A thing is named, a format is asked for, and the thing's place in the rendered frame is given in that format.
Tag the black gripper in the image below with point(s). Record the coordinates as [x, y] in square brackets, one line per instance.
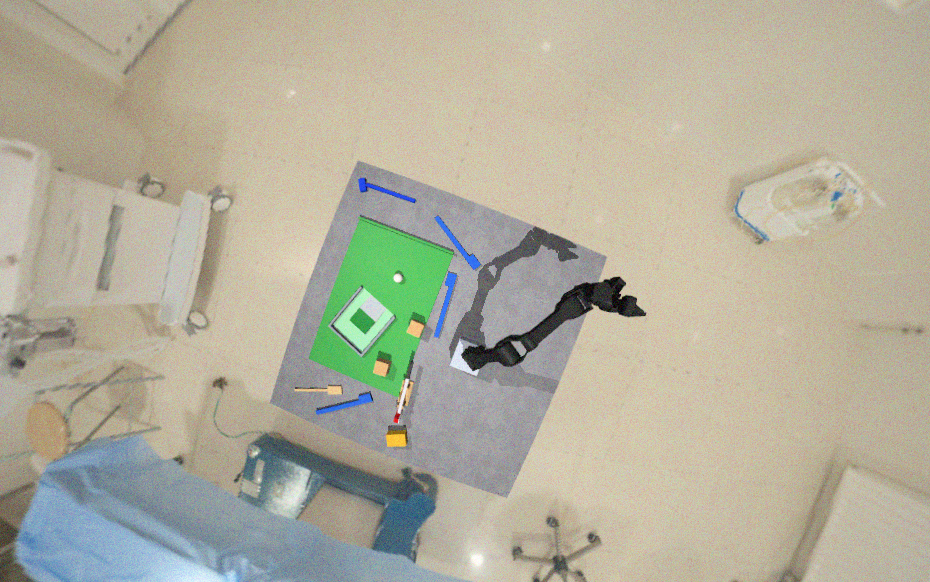
[626, 306]

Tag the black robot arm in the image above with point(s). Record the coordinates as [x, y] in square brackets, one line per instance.
[569, 307]

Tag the tan cube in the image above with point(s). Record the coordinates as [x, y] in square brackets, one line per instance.
[416, 328]
[382, 366]

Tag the yellow block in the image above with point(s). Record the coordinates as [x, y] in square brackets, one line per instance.
[397, 438]

